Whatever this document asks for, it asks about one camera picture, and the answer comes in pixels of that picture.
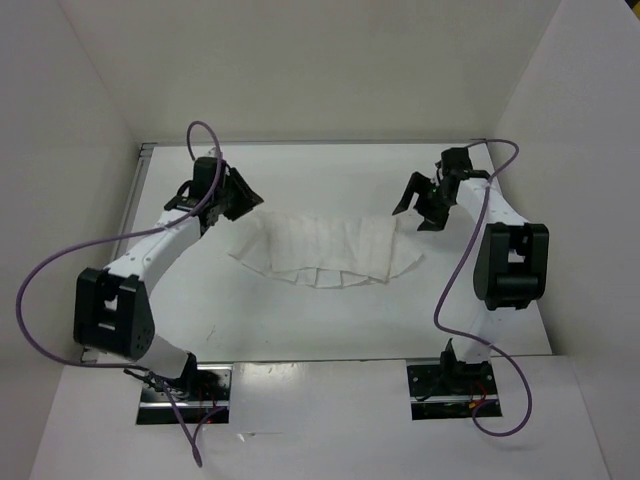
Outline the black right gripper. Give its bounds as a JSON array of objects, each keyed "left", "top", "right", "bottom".
[{"left": 392, "top": 171, "right": 454, "bottom": 232}]

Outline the white fabric skirt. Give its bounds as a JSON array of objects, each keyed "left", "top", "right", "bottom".
[{"left": 229, "top": 211, "right": 423, "bottom": 289}]

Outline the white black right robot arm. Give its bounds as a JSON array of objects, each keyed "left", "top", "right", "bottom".
[{"left": 393, "top": 147, "right": 550, "bottom": 401}]

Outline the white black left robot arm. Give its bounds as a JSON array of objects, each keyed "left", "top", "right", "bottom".
[{"left": 73, "top": 157, "right": 263, "bottom": 400}]

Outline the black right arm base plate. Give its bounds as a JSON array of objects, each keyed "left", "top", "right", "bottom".
[{"left": 406, "top": 361, "right": 502, "bottom": 421}]

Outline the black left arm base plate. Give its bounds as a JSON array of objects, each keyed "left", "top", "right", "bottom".
[{"left": 136, "top": 363, "right": 233, "bottom": 426}]

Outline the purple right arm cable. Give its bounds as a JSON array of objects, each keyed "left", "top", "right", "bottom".
[{"left": 432, "top": 139, "right": 534, "bottom": 438}]

